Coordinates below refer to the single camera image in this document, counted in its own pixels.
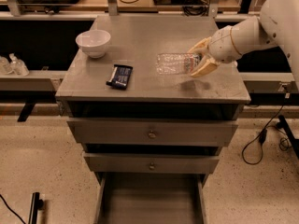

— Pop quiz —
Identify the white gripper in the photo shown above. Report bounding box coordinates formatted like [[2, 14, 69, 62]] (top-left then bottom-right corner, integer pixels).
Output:
[[188, 26, 241, 77]]

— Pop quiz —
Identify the clear plastic water bottle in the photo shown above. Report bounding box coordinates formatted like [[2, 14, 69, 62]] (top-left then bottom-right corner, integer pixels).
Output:
[[156, 53, 202, 75]]

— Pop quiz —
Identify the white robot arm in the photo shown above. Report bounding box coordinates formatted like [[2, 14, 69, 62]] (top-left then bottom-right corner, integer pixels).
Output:
[[189, 0, 299, 86]]

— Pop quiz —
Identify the grey drawer cabinet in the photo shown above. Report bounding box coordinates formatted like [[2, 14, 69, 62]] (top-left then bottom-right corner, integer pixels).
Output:
[[55, 14, 251, 187]]

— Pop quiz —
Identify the grey top drawer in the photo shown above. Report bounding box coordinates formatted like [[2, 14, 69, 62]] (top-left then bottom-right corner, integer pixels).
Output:
[[67, 119, 237, 147]]

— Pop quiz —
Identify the grey middle drawer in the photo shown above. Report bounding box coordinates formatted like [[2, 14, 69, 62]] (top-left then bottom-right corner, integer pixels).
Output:
[[83, 153, 219, 174]]

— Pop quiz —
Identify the grey open bottom drawer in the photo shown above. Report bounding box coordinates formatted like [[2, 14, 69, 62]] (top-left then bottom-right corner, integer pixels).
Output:
[[93, 173, 207, 224]]

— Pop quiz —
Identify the clear sanitizer bottle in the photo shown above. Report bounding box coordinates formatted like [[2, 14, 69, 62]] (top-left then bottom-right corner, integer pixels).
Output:
[[9, 53, 29, 77]]

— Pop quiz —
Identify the clear bottle at edge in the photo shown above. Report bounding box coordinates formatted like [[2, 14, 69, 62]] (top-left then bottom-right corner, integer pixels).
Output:
[[0, 56, 13, 75]]

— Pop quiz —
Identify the dark blue snack bar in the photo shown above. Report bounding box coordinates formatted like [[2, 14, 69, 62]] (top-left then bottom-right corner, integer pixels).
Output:
[[106, 64, 133, 90]]

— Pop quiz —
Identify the white ceramic bowl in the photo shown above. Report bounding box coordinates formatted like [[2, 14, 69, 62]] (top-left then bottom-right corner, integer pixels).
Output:
[[76, 30, 111, 58]]

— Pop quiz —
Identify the black stand leg right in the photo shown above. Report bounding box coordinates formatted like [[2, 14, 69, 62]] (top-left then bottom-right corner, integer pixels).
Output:
[[278, 115, 299, 159]]

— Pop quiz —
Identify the black floor stand left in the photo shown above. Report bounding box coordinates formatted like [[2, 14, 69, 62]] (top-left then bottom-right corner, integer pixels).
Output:
[[28, 192, 44, 224]]

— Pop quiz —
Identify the black power cable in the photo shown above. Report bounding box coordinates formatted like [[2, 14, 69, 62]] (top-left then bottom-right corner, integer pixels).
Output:
[[241, 91, 292, 165]]

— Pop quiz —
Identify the black bracket under shelf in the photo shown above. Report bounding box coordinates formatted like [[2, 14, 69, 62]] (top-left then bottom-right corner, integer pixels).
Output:
[[18, 101, 36, 122]]

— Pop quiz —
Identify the black cable bottom left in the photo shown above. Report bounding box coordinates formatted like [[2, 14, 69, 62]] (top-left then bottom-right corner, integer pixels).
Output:
[[0, 193, 26, 224]]

